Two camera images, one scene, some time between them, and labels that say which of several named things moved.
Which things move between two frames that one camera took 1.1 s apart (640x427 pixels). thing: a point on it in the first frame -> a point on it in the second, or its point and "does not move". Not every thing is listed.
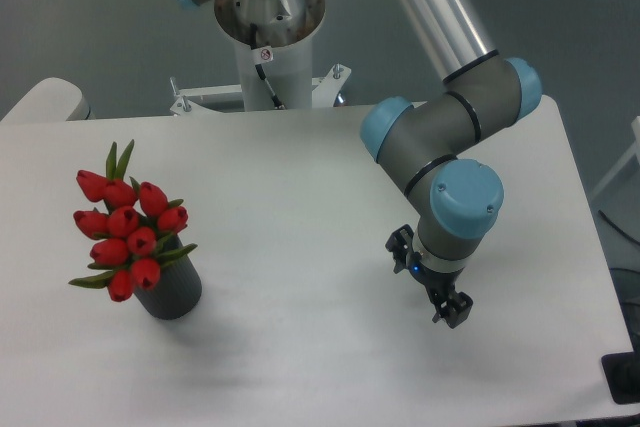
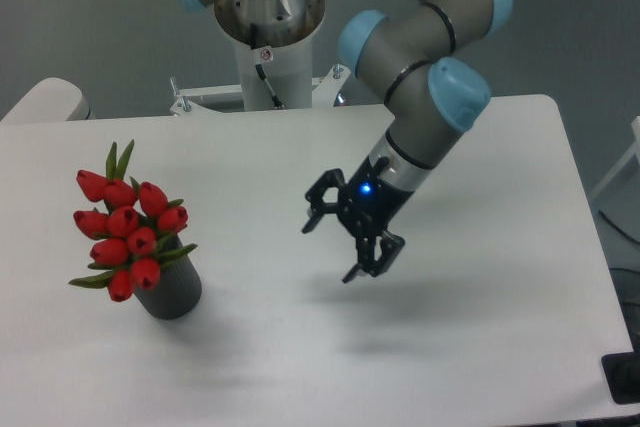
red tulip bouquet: x=132 y=231 does not move
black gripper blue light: x=458 y=306 -> x=369 y=204
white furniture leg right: x=635 y=150 does not move
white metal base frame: x=325 y=92 does not move
